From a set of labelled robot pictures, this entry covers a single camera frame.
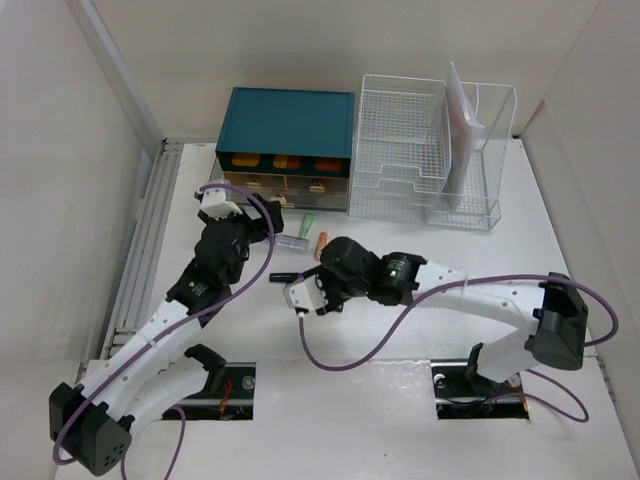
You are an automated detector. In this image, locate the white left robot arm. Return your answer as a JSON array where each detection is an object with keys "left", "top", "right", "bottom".
[{"left": 48, "top": 184, "right": 284, "bottom": 477}]

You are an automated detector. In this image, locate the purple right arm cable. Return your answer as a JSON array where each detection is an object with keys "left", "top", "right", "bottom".
[{"left": 297, "top": 272, "right": 620, "bottom": 424}]

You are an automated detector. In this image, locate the clear staples box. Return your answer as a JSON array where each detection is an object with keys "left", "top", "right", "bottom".
[{"left": 275, "top": 234, "right": 309, "bottom": 252}]

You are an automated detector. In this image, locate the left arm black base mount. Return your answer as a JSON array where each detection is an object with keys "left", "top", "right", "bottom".
[{"left": 178, "top": 344, "right": 257, "bottom": 421}]

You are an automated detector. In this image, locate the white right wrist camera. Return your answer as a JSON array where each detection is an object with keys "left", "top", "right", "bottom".
[{"left": 283, "top": 277, "right": 328, "bottom": 316}]

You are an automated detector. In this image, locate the white wire mesh file tray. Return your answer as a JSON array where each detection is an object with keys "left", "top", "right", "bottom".
[{"left": 348, "top": 74, "right": 451, "bottom": 225}]

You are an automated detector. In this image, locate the purple cap black highlighter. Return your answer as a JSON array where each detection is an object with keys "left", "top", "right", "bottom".
[{"left": 269, "top": 272, "right": 303, "bottom": 284}]

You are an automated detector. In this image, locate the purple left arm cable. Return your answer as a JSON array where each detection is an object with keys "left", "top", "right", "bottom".
[{"left": 52, "top": 182, "right": 277, "bottom": 480}]

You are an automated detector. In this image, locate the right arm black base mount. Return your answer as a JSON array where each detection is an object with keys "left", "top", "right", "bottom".
[{"left": 431, "top": 343, "right": 529, "bottom": 420}]

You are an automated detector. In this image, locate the clear mesh zipper pouch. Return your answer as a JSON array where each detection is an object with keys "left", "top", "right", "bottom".
[{"left": 444, "top": 62, "right": 485, "bottom": 209}]

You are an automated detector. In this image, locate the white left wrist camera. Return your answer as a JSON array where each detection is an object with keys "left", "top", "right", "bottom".
[{"left": 196, "top": 185, "right": 242, "bottom": 220}]

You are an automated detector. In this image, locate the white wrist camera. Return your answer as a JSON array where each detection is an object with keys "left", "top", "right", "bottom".
[
  {"left": 196, "top": 185, "right": 242, "bottom": 220},
  {"left": 283, "top": 277, "right": 328, "bottom": 316}
]

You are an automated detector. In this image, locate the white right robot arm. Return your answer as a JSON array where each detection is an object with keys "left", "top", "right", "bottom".
[{"left": 290, "top": 237, "right": 588, "bottom": 394}]

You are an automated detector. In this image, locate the clear acrylic file holder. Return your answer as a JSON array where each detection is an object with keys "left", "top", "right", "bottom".
[{"left": 427, "top": 82, "right": 517, "bottom": 232}]

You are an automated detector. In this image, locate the aluminium rail frame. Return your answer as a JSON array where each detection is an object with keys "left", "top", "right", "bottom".
[{"left": 97, "top": 140, "right": 183, "bottom": 359}]

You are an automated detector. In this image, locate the teal desktop drawer cabinet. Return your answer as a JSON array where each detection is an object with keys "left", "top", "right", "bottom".
[{"left": 216, "top": 87, "right": 355, "bottom": 212}]

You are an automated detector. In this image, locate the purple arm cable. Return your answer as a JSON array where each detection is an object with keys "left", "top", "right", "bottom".
[
  {"left": 52, "top": 182, "right": 277, "bottom": 480},
  {"left": 297, "top": 272, "right": 620, "bottom": 424}
]

